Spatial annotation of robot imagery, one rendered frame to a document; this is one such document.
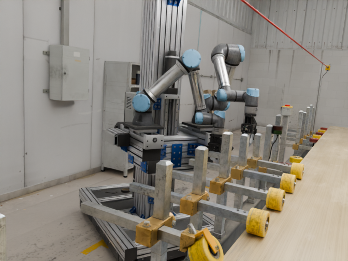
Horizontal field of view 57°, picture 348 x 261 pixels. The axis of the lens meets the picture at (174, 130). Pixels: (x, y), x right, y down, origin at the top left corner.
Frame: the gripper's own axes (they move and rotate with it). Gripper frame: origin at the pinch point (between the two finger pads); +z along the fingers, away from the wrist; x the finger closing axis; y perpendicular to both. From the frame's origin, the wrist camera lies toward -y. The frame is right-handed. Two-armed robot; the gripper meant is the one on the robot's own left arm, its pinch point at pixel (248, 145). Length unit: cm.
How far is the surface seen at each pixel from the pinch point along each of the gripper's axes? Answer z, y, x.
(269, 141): -3.8, -3.3, 11.7
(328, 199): 9, 48, 50
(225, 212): 4, 100, 23
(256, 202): 28.8, 19.1, 13.3
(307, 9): -251, -776, -96
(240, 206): 22, 47, 12
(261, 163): 3.9, 25.4, 15.2
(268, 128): -11.5, -3.3, 10.5
